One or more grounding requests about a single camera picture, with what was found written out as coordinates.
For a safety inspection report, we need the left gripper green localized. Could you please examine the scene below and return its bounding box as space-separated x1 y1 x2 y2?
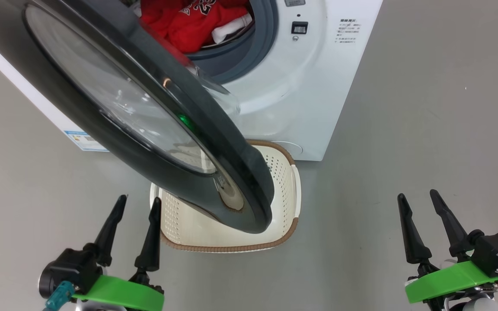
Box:
73 194 165 311

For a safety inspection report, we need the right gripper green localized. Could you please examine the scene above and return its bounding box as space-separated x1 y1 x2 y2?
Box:
397 189 498 311

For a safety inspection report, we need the black round glass washer door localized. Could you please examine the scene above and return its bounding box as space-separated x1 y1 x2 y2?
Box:
0 0 275 235

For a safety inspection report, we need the red sports jersey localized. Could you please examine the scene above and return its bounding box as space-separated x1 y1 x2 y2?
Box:
140 0 253 54

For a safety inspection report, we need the white garment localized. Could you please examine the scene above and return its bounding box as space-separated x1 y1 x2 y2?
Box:
211 13 253 44

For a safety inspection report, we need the cream perforated laundry basket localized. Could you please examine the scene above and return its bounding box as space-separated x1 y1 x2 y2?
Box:
150 140 302 254

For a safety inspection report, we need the white front-load washing machine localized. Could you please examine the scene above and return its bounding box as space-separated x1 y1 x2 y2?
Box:
0 0 383 162

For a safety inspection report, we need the grey rubber door gasket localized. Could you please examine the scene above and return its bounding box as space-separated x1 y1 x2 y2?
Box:
186 0 279 85

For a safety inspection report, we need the blue energy label sticker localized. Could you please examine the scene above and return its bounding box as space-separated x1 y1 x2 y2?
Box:
64 130 109 152

